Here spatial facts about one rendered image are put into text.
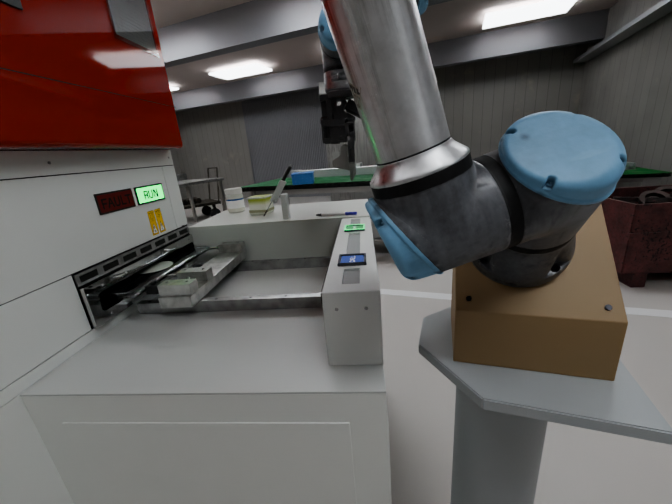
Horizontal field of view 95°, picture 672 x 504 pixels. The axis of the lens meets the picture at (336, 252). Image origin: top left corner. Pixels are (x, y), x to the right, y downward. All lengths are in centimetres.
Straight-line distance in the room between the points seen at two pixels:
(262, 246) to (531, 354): 83
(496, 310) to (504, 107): 773
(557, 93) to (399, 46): 805
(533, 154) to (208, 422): 60
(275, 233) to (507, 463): 84
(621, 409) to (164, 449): 70
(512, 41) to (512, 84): 101
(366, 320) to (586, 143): 35
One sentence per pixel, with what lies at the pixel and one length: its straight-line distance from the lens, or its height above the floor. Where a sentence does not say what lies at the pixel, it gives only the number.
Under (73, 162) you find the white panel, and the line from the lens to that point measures 88.
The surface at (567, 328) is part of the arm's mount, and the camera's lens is 57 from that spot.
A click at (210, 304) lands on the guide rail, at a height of 84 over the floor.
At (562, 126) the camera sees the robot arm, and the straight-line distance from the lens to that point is 42.
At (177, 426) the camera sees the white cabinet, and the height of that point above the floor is 75.
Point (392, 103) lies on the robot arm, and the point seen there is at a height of 121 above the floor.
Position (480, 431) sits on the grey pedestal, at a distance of 70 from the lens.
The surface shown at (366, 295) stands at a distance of 49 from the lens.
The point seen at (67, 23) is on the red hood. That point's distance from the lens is 92.
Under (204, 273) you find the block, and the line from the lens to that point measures 86.
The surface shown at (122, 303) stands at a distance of 92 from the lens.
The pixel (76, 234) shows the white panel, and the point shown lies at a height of 105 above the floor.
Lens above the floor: 117
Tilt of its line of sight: 18 degrees down
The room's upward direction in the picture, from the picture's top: 5 degrees counter-clockwise
